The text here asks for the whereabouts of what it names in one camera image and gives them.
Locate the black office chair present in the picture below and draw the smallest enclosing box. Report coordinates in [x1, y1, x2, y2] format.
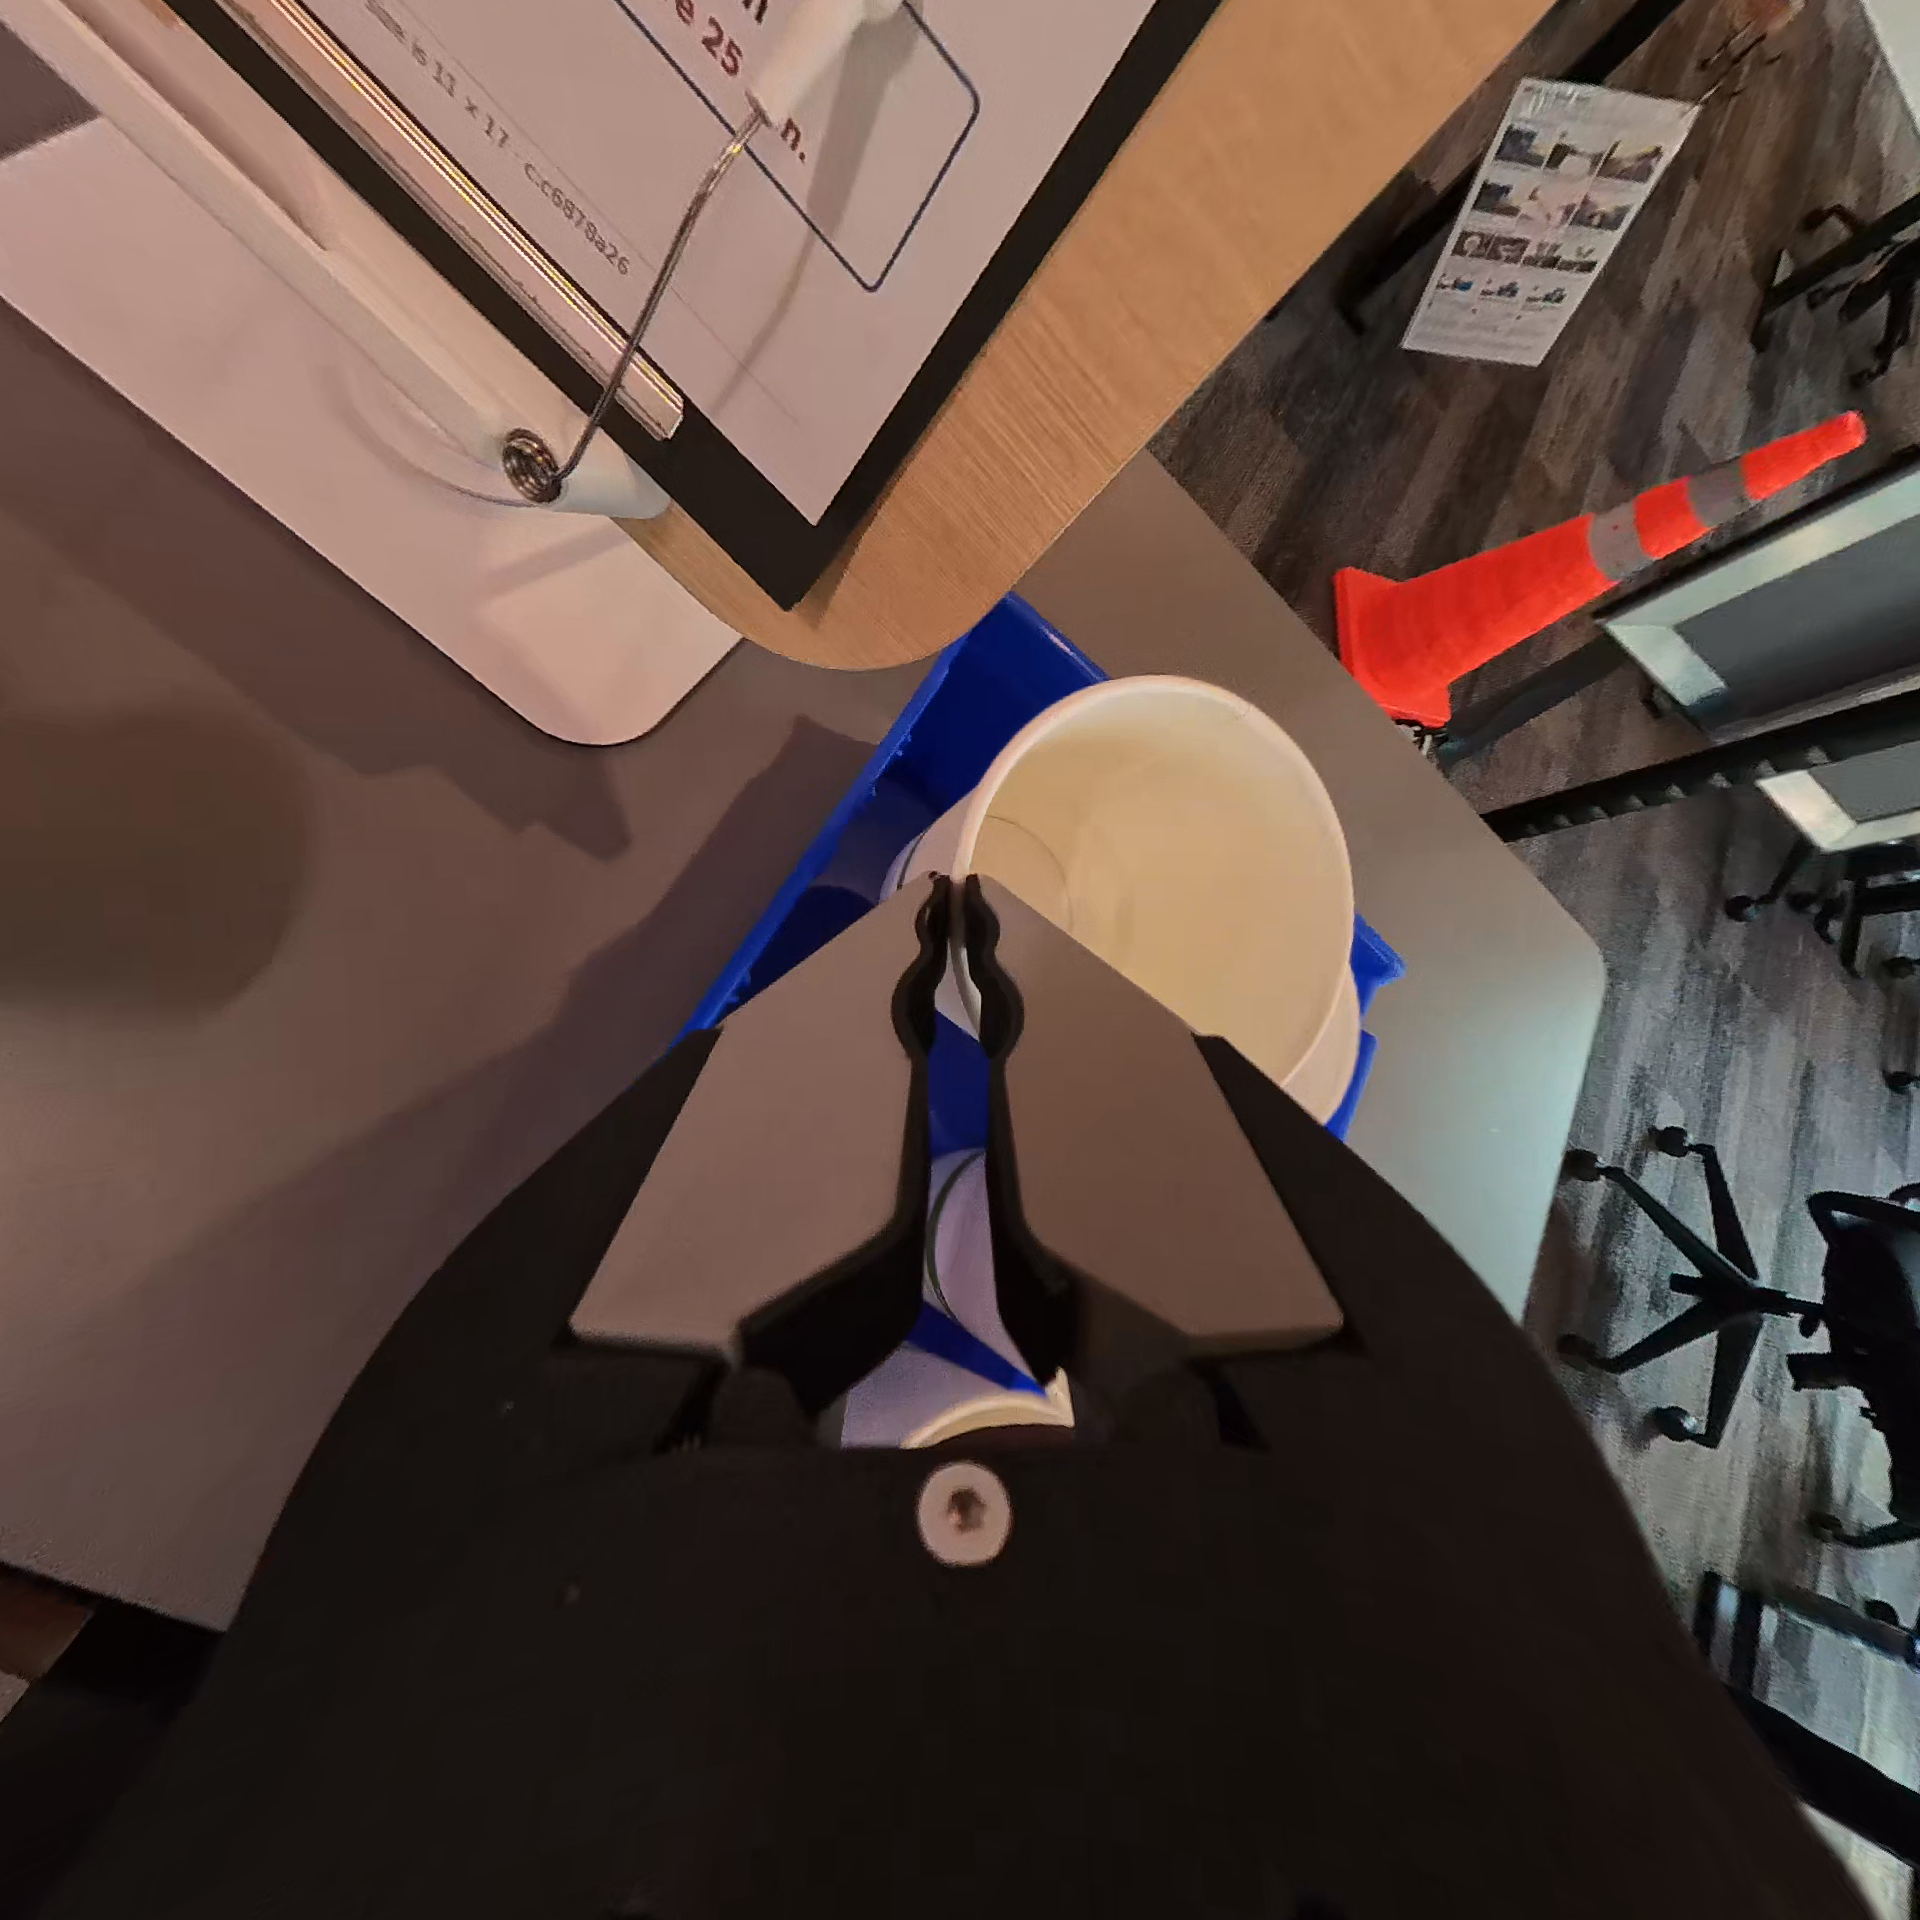
[1727, 838, 1920, 975]
[1560, 1125, 1920, 1548]

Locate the grey framed panel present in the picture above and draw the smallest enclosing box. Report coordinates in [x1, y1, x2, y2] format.
[1599, 456, 1920, 723]

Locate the printed instruction sheet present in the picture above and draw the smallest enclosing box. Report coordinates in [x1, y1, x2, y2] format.
[337, 0, 1156, 527]

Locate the blue plastic bin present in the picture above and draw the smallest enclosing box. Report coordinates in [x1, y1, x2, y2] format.
[675, 591, 1408, 1397]

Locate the printed photo leaflet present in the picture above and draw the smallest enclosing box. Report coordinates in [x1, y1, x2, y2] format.
[1401, 77, 1705, 367]

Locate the orange traffic cone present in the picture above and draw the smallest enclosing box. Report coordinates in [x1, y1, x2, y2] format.
[1335, 411, 1869, 729]

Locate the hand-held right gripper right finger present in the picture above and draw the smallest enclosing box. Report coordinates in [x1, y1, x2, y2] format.
[957, 878, 1346, 1395]

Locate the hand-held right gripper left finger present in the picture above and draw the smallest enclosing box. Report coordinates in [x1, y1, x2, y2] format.
[567, 872, 953, 1413]

